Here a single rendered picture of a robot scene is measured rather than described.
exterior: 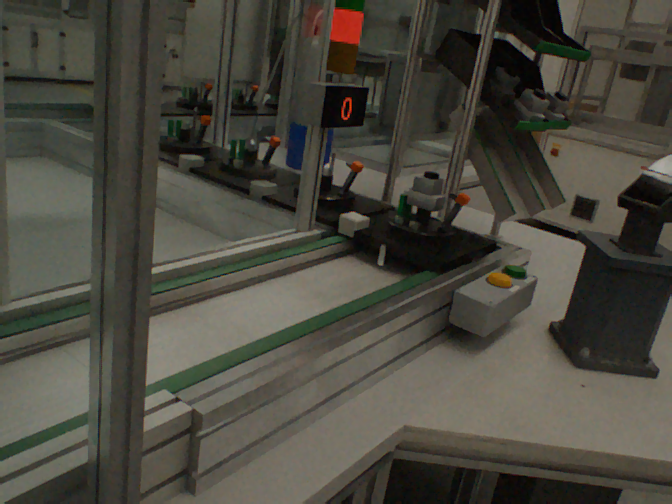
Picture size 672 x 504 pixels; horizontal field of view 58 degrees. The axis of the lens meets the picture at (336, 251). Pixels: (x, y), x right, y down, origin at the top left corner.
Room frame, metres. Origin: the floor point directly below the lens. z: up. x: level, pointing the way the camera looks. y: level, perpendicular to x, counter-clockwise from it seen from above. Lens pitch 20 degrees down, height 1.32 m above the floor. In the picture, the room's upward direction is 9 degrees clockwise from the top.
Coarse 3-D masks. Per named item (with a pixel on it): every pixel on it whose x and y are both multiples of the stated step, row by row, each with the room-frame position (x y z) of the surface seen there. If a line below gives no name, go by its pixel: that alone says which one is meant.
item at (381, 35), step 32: (384, 0) 2.34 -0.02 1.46; (416, 0) 2.27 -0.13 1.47; (384, 32) 2.33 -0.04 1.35; (384, 64) 2.31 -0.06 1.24; (384, 96) 2.30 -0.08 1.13; (416, 96) 2.27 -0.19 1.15; (352, 128) 2.37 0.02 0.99; (384, 128) 2.29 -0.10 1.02; (416, 128) 2.31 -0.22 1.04; (448, 128) 2.52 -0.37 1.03; (384, 160) 2.27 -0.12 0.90; (416, 160) 2.35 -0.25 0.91; (448, 160) 2.57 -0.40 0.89
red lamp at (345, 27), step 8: (336, 16) 1.08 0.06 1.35; (344, 16) 1.08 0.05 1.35; (352, 16) 1.08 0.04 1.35; (360, 16) 1.09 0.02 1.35; (336, 24) 1.08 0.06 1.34; (344, 24) 1.08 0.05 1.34; (352, 24) 1.08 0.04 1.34; (360, 24) 1.09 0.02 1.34; (336, 32) 1.08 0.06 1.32; (344, 32) 1.08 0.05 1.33; (352, 32) 1.08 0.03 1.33; (336, 40) 1.08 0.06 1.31; (344, 40) 1.08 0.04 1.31; (352, 40) 1.08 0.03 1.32
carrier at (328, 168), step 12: (324, 168) 1.33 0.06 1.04; (324, 180) 1.32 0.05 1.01; (324, 192) 1.31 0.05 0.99; (336, 192) 1.33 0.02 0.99; (348, 192) 1.35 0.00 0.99; (324, 204) 1.26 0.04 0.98; (336, 204) 1.27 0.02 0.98; (348, 204) 1.30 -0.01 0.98; (360, 204) 1.33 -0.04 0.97; (372, 204) 1.35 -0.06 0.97; (384, 204) 1.37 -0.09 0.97; (324, 216) 1.19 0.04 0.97; (336, 216) 1.21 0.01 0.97; (336, 228) 1.18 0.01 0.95
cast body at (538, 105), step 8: (520, 96) 1.39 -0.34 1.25; (528, 96) 1.37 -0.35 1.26; (536, 96) 1.37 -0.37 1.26; (544, 96) 1.36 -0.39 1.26; (512, 104) 1.41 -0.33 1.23; (520, 104) 1.38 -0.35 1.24; (528, 104) 1.37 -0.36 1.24; (536, 104) 1.36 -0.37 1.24; (544, 104) 1.37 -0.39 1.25; (512, 112) 1.40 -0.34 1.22; (520, 112) 1.38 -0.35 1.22; (528, 112) 1.36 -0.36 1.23; (536, 112) 1.37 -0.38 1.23; (520, 120) 1.37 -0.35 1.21; (528, 120) 1.36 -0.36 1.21; (536, 120) 1.37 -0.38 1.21
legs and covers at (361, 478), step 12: (384, 456) 0.68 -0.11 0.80; (372, 468) 0.66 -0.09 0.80; (456, 468) 1.05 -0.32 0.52; (468, 468) 1.05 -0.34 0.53; (360, 480) 0.63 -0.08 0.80; (456, 480) 1.05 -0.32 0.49; (468, 480) 1.04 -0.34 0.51; (480, 480) 1.06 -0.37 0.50; (348, 492) 0.61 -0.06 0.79; (456, 492) 1.05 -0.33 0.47; (468, 492) 1.03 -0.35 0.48
